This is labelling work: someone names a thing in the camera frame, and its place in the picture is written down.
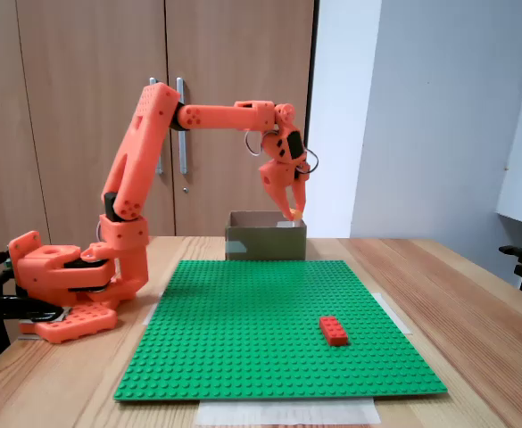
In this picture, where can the cardboard box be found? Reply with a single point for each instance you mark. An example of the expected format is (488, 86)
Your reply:
(265, 243)

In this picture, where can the red lego block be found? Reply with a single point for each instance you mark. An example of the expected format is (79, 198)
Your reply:
(333, 331)

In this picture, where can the green lego baseplate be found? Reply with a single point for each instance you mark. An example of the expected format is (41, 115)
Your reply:
(251, 339)

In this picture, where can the narrow masking tape strip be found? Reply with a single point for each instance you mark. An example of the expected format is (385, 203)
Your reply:
(150, 317)
(399, 321)

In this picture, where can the wide masking tape strip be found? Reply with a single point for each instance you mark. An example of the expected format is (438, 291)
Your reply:
(287, 412)

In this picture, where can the wooden cabinet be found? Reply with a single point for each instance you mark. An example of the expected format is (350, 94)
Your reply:
(86, 67)

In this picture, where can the black table clamp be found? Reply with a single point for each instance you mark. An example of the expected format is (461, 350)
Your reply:
(2, 307)

